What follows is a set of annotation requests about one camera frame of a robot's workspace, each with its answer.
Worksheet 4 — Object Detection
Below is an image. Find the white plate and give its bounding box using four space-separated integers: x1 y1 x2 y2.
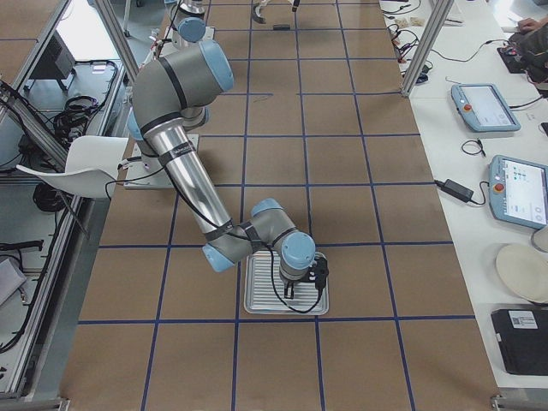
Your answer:
496 244 547 304

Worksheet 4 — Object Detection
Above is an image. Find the near blue teach pendant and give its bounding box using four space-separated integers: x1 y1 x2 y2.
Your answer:
489 155 547 229

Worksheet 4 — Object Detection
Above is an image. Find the black laptop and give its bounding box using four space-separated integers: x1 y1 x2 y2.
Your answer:
491 309 547 376

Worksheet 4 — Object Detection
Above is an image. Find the ribbed metal tray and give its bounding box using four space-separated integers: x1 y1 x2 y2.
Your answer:
244 250 329 315

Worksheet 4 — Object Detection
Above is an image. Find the blue teach pendant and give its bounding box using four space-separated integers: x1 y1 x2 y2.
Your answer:
489 155 547 229
450 83 521 133

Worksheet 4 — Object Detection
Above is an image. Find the white chair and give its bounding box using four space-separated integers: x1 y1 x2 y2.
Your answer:
16 135 128 199

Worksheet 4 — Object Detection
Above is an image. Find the far blue teach pendant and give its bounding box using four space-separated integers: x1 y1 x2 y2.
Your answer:
450 83 521 133

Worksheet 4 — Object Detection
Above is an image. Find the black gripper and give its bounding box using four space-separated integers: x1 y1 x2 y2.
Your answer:
283 255 329 300

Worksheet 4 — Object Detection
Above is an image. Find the aluminium frame post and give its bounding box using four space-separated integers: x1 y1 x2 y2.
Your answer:
401 0 454 98

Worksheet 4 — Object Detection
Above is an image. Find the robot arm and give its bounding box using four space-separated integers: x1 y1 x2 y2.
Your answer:
133 40 329 302
164 1 207 50

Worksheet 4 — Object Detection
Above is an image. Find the olive brake shoe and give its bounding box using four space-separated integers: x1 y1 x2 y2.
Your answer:
251 2 265 25

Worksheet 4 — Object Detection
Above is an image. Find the black power adapter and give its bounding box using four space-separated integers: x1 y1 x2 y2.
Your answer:
434 179 474 203

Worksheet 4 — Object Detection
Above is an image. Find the black brake pad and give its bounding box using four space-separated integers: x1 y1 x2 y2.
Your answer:
272 24 291 31

